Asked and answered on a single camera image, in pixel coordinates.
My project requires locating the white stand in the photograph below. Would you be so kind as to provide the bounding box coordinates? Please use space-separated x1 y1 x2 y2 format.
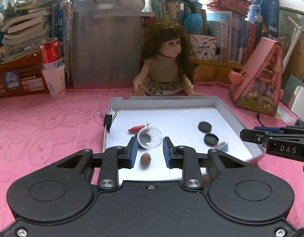
281 16 304 74

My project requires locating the clear plastic dome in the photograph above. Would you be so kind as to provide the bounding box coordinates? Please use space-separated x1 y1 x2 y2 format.
137 123 164 150

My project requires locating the white paper cup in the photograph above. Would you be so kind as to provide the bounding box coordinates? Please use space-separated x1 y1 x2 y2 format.
41 63 66 100

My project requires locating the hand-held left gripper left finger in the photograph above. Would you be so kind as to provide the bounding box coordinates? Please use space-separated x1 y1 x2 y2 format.
57 136 138 190

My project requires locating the white card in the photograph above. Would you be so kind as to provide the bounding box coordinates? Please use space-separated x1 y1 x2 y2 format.
290 85 304 122

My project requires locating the green card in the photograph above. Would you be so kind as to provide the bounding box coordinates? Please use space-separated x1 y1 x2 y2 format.
281 75 304 106

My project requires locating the red soda can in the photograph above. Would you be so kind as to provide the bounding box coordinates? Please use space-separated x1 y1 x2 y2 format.
40 38 64 71

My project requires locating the round blue plush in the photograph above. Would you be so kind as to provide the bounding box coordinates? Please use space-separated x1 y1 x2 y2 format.
184 13 204 34

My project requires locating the pink bunny-print towel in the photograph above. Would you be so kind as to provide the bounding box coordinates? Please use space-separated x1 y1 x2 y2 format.
0 81 304 228

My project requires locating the wooden shelf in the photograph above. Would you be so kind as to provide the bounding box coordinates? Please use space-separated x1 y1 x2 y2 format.
194 59 243 84

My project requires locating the black cable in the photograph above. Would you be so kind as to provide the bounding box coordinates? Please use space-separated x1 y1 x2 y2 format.
255 112 266 127

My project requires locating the colourful printed cardboard box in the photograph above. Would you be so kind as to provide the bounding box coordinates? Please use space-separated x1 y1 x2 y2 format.
190 35 218 61

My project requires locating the brown-haired doll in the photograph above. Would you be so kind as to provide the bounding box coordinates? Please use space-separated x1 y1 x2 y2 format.
133 21 203 97

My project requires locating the pink triangular toy house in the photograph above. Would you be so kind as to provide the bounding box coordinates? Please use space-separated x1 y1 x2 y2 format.
228 37 284 116

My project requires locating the stack of worn books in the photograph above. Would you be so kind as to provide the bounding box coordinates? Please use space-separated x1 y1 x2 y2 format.
0 0 70 65

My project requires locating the grey cardboard box lid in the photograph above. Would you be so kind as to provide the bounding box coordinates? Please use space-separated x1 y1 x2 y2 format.
102 96 264 185

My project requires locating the brown walnut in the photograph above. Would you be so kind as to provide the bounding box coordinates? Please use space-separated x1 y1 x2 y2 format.
140 153 151 169

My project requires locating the blue bear hair clip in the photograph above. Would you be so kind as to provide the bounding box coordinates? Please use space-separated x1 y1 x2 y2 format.
211 141 229 151

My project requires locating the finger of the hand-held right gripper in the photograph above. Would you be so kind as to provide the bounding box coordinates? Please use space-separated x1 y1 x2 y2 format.
240 128 271 144
253 126 281 132

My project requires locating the row of green-spined books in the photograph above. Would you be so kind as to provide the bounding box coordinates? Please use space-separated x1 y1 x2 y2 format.
141 0 208 62

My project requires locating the blue cardboard box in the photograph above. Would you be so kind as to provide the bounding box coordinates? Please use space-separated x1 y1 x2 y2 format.
248 0 283 39

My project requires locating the orange plastic crate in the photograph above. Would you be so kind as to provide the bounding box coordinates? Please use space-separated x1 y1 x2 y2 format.
0 53 50 100

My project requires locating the black round disc lid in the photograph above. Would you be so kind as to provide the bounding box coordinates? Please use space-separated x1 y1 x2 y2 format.
198 121 212 132

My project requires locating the black binder clip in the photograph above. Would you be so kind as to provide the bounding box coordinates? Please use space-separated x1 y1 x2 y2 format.
98 110 118 132

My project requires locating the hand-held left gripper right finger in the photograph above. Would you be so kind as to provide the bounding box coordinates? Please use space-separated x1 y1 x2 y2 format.
162 136 250 191

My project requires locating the grey metal container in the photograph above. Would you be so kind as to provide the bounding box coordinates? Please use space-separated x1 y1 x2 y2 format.
71 0 142 89

